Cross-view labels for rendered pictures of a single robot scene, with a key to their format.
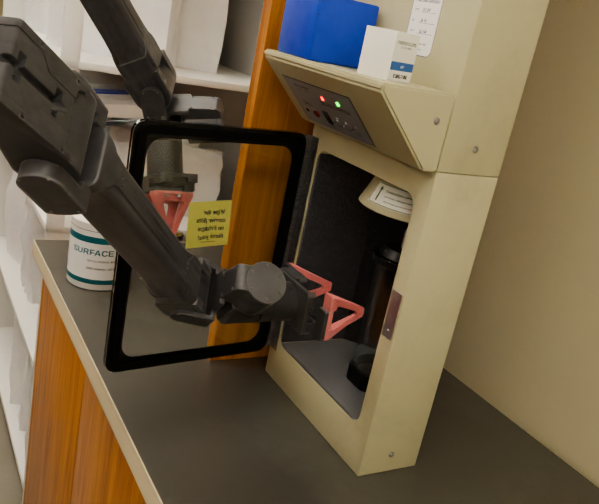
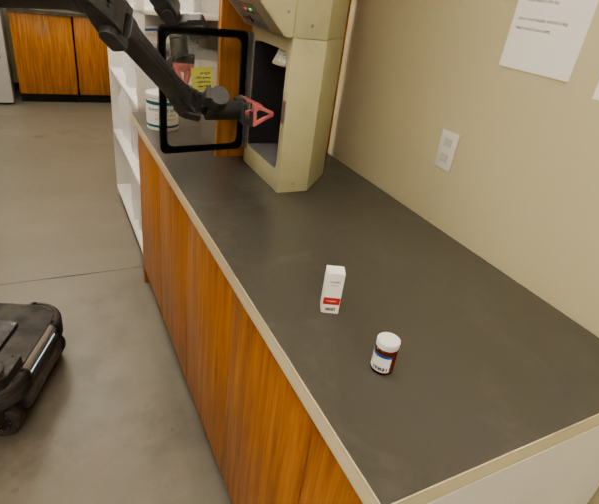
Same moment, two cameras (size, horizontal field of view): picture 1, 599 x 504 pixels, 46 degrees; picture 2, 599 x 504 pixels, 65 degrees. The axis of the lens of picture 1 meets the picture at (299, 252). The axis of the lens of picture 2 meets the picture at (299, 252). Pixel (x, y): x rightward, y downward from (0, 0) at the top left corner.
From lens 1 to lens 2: 0.63 m
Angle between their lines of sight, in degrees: 11
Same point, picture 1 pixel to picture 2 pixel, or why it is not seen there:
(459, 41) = not seen: outside the picture
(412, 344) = (294, 126)
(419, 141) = (281, 21)
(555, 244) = (383, 84)
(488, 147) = (319, 24)
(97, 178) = (130, 35)
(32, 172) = (103, 30)
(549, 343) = (381, 137)
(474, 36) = not seen: outside the picture
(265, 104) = (227, 17)
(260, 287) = (217, 97)
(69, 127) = (115, 12)
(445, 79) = not seen: outside the picture
